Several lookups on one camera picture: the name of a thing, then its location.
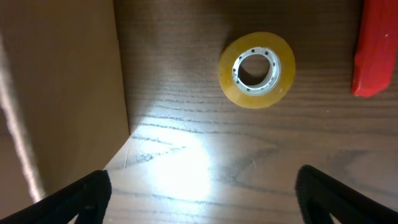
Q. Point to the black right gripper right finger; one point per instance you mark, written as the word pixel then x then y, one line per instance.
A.
pixel 321 198

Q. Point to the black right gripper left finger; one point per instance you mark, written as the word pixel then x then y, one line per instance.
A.
pixel 84 201

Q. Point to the yellow tape roll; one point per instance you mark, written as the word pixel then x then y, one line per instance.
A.
pixel 278 80

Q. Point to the red utility knife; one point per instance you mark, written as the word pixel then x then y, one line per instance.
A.
pixel 376 50

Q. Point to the brown cardboard box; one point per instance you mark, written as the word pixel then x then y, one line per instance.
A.
pixel 63 113

